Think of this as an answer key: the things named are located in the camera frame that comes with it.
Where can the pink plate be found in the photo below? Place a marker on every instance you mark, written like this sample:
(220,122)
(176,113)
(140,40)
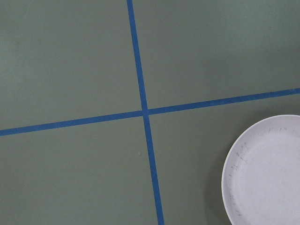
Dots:
(261,175)

